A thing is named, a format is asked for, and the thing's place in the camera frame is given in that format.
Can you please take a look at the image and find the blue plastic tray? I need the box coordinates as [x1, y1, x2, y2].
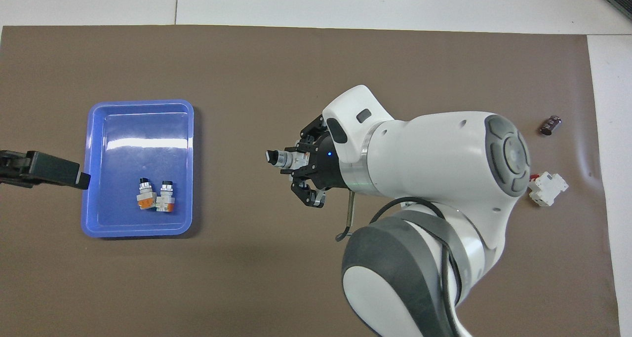
[80, 99, 195, 238]

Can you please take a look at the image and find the white red push button switch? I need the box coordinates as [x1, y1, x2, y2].
[156, 181, 175, 213]

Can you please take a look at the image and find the white red circuit breaker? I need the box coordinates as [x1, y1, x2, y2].
[528, 172, 569, 207]

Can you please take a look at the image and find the brown table mat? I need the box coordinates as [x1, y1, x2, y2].
[0, 25, 621, 337]

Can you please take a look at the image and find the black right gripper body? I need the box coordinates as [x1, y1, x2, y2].
[309, 132, 354, 189]

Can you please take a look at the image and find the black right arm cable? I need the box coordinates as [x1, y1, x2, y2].
[336, 189, 465, 318]

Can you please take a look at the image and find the white orange push button switch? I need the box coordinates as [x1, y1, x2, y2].
[137, 178, 158, 211]

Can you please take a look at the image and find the small black terminal block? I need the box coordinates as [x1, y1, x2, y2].
[540, 115, 563, 136]

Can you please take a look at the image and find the white orange green button switch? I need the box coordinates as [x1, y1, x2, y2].
[266, 150, 310, 173]

